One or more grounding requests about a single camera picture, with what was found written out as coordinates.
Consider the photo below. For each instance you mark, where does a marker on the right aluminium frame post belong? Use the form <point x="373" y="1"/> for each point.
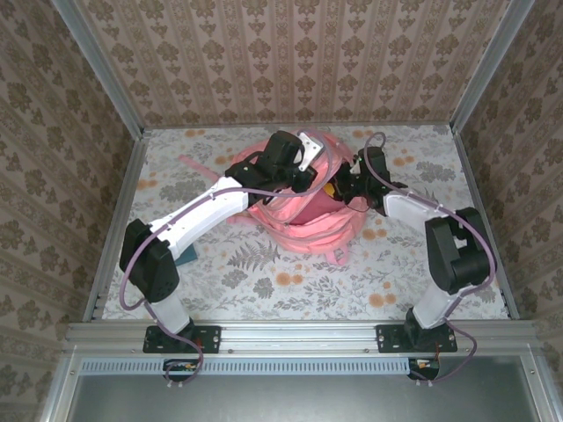
<point x="490" y="66"/>

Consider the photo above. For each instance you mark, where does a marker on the grey metal panel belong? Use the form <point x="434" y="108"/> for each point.
<point x="308" y="400"/>

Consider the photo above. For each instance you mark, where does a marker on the pink student backpack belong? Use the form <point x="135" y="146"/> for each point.
<point x="316" y="237"/>

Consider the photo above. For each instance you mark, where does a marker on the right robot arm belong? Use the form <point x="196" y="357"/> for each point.
<point x="457" y="259"/>

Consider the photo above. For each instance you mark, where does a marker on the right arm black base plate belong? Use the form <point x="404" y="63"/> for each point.
<point x="389" y="338"/>

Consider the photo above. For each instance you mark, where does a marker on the left aluminium frame post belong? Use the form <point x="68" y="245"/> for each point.
<point x="102" y="66"/>

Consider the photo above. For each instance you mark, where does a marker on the teal book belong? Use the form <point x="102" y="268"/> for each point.
<point x="189" y="257"/>

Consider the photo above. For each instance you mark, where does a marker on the left aluminium side rail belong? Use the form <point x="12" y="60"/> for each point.
<point x="127" y="198"/>

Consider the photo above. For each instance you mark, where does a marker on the aluminium frame post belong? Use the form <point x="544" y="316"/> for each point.
<point x="102" y="66"/>
<point x="490" y="66"/>

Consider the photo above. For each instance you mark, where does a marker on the right aluminium side rail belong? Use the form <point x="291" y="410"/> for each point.
<point x="468" y="176"/>

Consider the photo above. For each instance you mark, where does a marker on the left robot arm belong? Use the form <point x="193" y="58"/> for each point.
<point x="202" y="211"/>

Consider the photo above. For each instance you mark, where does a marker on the aluminium cross rail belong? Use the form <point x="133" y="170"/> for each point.
<point x="299" y="336"/>

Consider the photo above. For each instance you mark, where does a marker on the rear aluminium rail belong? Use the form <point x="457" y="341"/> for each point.
<point x="396" y="124"/>

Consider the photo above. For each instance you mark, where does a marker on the floral tablecloth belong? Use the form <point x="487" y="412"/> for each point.
<point x="308" y="281"/>

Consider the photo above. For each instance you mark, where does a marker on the aluminium side rail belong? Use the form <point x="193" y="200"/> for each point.
<point x="468" y="176"/>
<point x="127" y="198"/>

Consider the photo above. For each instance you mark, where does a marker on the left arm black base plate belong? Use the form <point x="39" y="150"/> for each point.
<point x="209" y="338"/>

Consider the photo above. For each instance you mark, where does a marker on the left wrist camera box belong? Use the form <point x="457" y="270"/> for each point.
<point x="313" y="151"/>

